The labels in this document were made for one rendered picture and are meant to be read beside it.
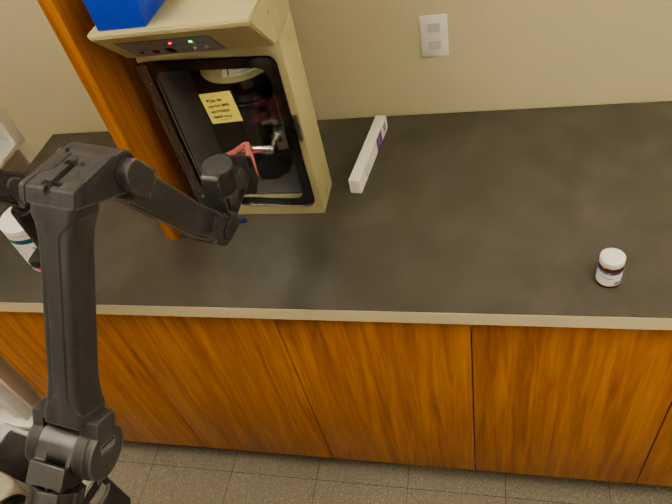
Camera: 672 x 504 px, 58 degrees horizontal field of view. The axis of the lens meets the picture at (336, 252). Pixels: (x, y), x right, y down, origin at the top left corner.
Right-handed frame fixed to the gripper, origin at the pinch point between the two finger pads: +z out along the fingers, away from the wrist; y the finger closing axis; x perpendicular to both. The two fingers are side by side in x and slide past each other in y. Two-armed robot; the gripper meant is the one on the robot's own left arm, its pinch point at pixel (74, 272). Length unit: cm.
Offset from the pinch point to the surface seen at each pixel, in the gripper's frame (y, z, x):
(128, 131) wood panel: 26.6, -16.6, -9.2
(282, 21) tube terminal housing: 38, -33, -46
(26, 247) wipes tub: 12.9, 6.2, 23.7
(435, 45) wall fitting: 76, -4, -72
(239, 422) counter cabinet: 6, 79, -12
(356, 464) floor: 9, 110, -43
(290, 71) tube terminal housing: 35, -23, -46
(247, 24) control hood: 22, -40, -45
